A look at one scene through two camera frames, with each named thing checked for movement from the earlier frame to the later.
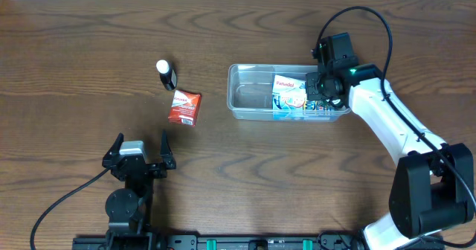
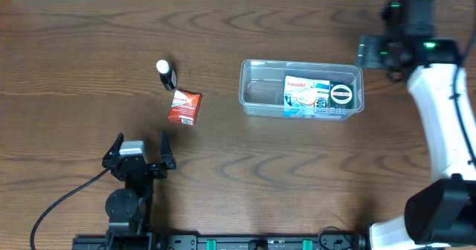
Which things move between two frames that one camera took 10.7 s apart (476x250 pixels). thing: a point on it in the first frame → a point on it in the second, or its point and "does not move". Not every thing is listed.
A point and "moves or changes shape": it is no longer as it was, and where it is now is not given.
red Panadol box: x=184 y=108 does not move
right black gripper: x=312 y=85 → x=368 y=51
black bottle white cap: x=167 y=74 does not move
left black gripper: x=137 y=168 does not move
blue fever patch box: x=296 y=106 moves or changes shape
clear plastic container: x=250 y=94 moves or changes shape
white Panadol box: x=287 y=86 moves or changes shape
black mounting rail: x=324 y=241 does not move
